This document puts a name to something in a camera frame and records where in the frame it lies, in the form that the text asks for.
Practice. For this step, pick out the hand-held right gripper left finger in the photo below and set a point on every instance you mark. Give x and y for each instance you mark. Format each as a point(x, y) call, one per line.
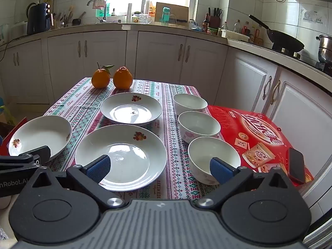
point(99, 167)

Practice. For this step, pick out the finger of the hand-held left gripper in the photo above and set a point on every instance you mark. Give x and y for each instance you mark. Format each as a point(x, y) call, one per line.
point(36, 153)

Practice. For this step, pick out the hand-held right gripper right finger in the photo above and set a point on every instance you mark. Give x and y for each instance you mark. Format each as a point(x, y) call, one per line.
point(220, 171)

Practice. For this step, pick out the white fruit print plate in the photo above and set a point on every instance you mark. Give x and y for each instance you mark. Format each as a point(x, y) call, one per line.
point(131, 108)
point(40, 137)
point(129, 150)

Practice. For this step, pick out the white bowl pink flowers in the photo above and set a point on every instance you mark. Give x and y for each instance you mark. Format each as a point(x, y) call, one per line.
point(207, 153)
point(198, 127)
point(190, 103)

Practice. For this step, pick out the patterned tablecloth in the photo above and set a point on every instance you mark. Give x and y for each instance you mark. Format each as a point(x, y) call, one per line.
point(171, 147)

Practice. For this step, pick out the red gift box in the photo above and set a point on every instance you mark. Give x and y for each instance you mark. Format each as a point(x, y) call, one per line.
point(259, 127)

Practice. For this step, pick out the black smartphone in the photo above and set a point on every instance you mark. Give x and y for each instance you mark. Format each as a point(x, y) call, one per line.
point(297, 164)

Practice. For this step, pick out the orange with green leaf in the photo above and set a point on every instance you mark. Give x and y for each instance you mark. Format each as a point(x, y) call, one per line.
point(99, 79)

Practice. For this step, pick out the bumpy orange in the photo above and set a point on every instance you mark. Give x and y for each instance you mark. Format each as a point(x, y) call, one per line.
point(122, 79)

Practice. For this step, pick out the white appliance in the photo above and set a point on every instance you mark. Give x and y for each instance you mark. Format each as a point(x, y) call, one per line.
point(18, 29)

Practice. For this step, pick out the white kitchen cabinets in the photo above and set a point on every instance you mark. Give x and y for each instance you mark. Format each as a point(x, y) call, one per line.
point(155, 51)

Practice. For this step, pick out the dark blue air fryer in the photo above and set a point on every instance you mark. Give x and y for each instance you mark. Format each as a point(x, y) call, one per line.
point(37, 20)

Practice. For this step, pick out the utensil holder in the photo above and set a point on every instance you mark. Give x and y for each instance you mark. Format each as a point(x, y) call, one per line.
point(62, 20)

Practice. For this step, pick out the white tray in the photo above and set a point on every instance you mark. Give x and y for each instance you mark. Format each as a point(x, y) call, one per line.
point(233, 34)

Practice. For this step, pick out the gas stove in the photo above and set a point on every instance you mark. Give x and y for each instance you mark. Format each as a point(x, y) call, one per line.
point(311, 62)

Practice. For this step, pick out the black wok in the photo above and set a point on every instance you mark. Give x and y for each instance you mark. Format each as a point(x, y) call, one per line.
point(282, 40)

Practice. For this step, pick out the clear glass bottle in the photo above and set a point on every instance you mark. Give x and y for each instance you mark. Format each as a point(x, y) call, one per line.
point(236, 26)

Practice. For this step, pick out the dark sauce bottle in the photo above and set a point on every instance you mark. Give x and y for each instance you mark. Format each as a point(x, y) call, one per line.
point(206, 24)

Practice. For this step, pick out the kitchen countertop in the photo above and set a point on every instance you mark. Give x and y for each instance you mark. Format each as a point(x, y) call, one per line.
point(145, 26)

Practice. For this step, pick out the knife block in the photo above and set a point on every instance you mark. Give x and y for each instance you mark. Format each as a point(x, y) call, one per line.
point(214, 22)

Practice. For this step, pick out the metal faucet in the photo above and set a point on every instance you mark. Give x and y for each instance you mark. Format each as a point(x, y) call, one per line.
point(103, 13)

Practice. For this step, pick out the glass mug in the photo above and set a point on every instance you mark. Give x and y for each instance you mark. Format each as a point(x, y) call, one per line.
point(144, 19)

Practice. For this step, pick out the white roll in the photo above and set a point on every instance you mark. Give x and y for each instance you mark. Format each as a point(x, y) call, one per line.
point(129, 13)

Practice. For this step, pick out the steel pot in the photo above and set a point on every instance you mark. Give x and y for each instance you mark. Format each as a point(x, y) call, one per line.
point(325, 48)

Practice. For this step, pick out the pink cloth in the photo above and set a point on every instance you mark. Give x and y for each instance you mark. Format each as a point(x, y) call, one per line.
point(99, 3)

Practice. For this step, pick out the wooden cutting board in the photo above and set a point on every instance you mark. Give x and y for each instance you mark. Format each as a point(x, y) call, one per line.
point(179, 11)

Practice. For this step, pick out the teal water bottle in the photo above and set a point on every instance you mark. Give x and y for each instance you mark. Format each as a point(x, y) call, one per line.
point(165, 15)

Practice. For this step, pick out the orange juice bottle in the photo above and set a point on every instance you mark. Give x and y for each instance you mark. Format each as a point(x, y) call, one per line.
point(152, 7)

